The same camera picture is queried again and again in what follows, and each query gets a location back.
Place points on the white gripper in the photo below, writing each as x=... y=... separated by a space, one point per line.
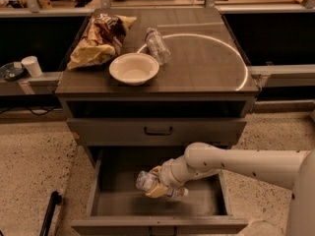
x=166 y=174

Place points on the labelled blue plastic bottle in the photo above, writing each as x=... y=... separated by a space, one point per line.
x=146 y=181

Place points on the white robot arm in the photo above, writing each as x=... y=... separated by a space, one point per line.
x=290 y=169

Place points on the open middle drawer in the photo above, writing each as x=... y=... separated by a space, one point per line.
x=117 y=208

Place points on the closed top drawer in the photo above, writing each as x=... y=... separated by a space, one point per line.
x=105 y=132

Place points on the grey drawer cabinet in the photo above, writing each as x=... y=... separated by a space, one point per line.
x=204 y=78

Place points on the clear crumpled plastic bottle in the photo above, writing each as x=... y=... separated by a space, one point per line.
x=157 y=46

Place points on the black bar on floor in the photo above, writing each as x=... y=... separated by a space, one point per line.
x=54 y=201

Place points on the white bowl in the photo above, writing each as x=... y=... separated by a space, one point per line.
x=134 y=69

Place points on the brown yellow chip bag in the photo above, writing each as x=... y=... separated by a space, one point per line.
x=101 y=41

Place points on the white paper cup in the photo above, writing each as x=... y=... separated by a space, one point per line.
x=32 y=65

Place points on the dark round dish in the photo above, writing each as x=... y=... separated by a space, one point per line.
x=12 y=71

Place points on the metal rail shelf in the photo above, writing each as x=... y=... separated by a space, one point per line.
x=47 y=83

